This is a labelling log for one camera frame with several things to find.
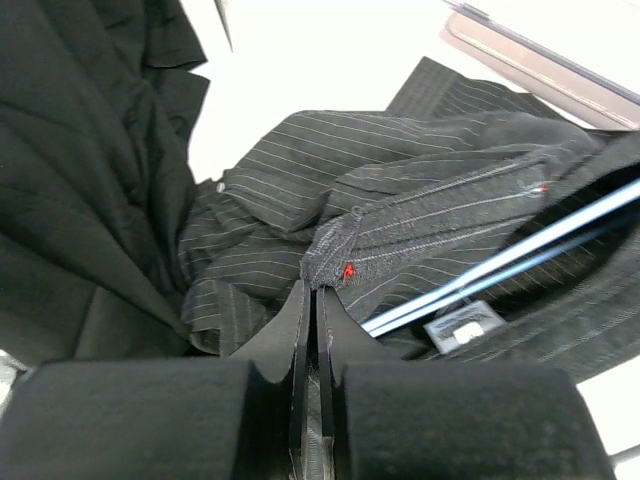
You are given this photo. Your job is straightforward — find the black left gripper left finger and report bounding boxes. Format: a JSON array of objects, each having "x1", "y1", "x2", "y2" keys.
[{"x1": 1, "y1": 283, "x2": 311, "y2": 479}]

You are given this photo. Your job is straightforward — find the blue hanger of pinstriped shirt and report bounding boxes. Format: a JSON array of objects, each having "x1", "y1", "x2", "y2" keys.
[{"x1": 361, "y1": 180, "x2": 639, "y2": 338}]

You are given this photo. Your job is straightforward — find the plain black shirt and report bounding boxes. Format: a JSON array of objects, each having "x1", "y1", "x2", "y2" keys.
[{"x1": 1, "y1": 1, "x2": 208, "y2": 365}]

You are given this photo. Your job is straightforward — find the dark pinstriped shirt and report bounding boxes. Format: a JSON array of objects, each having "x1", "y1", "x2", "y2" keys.
[{"x1": 178, "y1": 58, "x2": 639, "y2": 381}]

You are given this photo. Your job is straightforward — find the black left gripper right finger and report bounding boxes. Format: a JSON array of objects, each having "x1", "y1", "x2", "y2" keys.
[{"x1": 315, "y1": 289, "x2": 614, "y2": 479}]

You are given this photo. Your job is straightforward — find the clear plastic bin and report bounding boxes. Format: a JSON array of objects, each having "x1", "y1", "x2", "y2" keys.
[{"x1": 441, "y1": 1, "x2": 639, "y2": 130}]

